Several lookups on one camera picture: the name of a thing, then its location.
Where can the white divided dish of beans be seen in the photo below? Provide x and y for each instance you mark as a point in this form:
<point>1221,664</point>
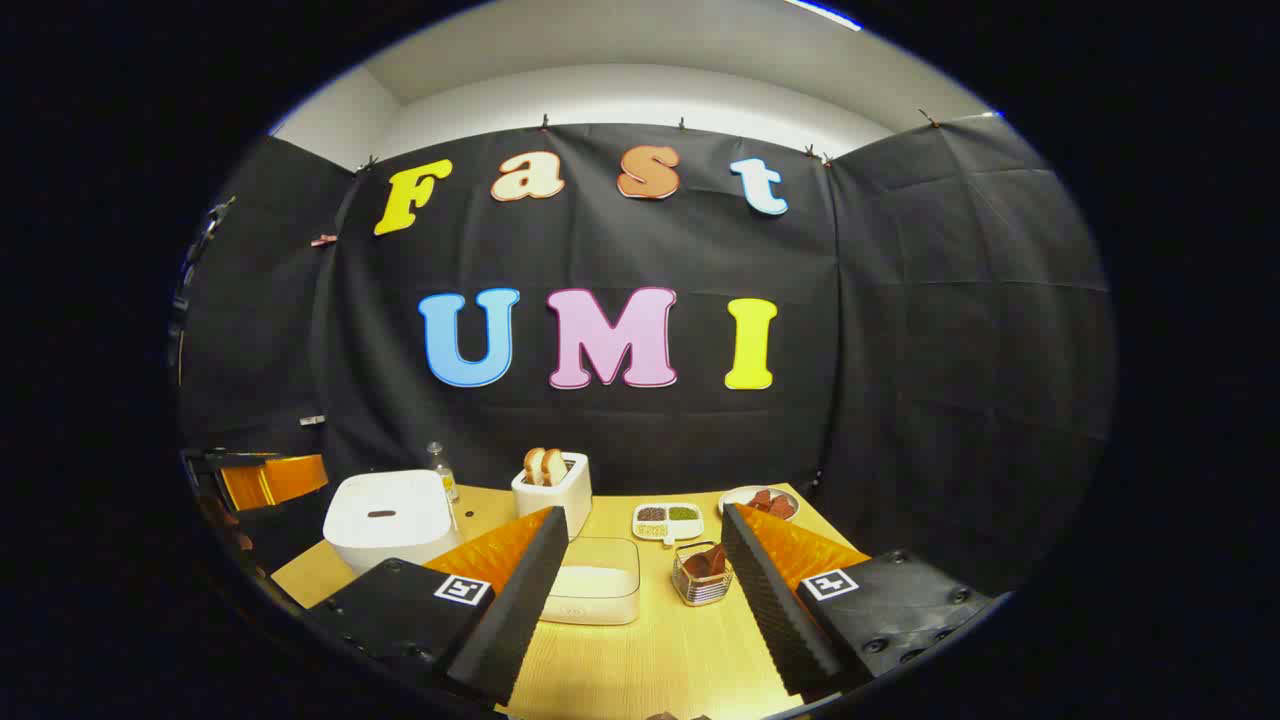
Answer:
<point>667,522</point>

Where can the white toaster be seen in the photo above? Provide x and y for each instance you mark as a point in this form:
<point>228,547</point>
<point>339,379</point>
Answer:
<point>570,505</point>

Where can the small glass bottle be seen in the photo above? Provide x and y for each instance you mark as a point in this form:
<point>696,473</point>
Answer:
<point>443,478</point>

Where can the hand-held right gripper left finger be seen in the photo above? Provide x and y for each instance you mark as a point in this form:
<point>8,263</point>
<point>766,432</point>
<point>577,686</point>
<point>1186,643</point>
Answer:
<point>520,600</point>

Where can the round white plate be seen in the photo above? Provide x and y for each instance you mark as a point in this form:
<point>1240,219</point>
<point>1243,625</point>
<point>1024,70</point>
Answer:
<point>733,497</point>

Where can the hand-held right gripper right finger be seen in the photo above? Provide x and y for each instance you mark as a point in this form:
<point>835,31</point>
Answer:
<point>775,600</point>

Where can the red meat slice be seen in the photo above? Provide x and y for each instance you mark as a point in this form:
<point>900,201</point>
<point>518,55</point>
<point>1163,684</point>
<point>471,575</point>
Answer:
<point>782,507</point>
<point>761,500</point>

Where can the clear container of rice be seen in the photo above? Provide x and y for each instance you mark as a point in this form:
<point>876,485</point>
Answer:
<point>600,590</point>

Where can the brown wooden spoon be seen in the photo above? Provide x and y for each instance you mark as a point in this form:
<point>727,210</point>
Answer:
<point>703,560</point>

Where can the white rice cooker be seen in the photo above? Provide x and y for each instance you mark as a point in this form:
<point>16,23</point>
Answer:
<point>385,500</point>

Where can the toasted bread slice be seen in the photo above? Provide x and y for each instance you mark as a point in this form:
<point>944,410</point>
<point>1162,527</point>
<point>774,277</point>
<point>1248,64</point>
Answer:
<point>555,467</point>
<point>534,466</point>

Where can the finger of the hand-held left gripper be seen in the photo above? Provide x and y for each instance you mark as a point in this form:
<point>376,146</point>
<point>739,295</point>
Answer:
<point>285,478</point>

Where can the black backdrop cloth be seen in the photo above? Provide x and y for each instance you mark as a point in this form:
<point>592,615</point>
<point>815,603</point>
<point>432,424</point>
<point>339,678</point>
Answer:
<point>900,350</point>

